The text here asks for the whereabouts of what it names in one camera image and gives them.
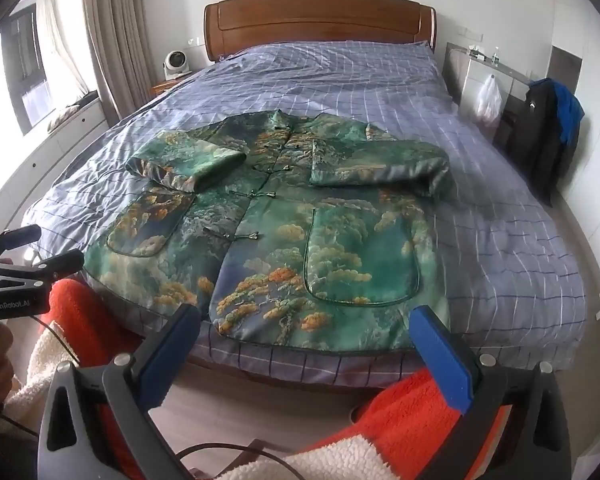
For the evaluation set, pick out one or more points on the green printed padded jacket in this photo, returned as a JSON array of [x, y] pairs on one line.
[[280, 240]]

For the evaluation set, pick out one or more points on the grey and white desk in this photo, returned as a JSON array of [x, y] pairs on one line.
[[459, 75]]

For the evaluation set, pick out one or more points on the black and blue bag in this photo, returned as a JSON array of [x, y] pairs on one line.
[[535, 130]]

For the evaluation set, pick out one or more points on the window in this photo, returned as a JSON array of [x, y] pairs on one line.
[[25, 60]]

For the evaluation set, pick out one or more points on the white plastic bag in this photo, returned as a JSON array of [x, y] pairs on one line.
[[487, 102]]

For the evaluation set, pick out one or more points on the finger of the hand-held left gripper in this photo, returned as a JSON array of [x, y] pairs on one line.
[[17, 237], [55, 262]]

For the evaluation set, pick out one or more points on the window seat cushion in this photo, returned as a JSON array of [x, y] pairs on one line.
[[72, 110]]

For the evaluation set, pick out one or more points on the blue garment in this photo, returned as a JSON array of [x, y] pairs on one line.
[[569, 105]]

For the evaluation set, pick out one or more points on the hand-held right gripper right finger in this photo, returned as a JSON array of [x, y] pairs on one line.
[[445, 355]]

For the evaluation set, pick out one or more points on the white window seat cabinet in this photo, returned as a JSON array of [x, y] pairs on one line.
[[55, 150]]

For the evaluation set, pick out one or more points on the white sheer curtain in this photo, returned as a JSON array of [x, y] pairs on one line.
[[62, 45]]

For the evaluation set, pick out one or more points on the white wall socket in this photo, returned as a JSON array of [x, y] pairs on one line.
[[195, 40]]

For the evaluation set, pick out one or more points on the wooden bed headboard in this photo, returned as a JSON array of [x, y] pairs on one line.
[[320, 22]]

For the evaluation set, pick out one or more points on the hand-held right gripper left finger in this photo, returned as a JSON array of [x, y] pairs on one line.
[[172, 355]]

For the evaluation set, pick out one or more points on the beige curtain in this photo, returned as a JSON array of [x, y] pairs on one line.
[[115, 35]]

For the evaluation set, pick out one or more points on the white desk fan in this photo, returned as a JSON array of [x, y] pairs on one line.
[[174, 62]]

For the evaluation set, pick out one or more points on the wooden nightstand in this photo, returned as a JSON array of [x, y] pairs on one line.
[[161, 88]]

